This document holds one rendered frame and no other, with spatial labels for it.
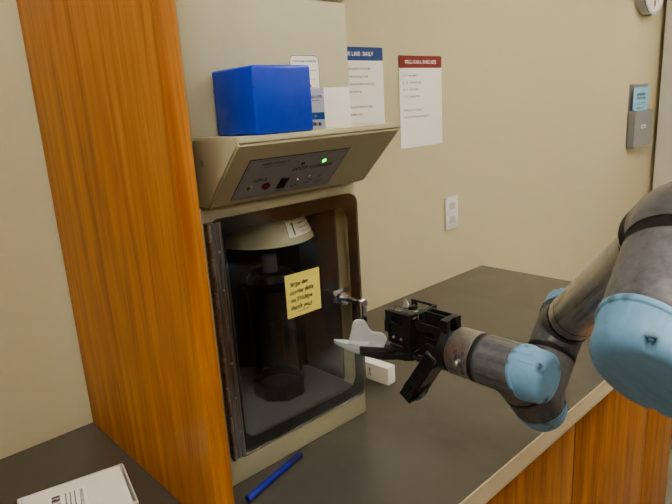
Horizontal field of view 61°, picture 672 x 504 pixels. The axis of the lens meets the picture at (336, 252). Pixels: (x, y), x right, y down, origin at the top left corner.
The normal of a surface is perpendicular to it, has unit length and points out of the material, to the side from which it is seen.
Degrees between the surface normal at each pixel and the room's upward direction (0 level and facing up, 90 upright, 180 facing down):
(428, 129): 90
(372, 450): 0
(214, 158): 90
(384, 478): 0
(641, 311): 44
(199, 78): 90
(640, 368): 125
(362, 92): 90
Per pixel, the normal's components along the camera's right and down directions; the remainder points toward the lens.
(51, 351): 0.68, 0.14
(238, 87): -0.73, 0.21
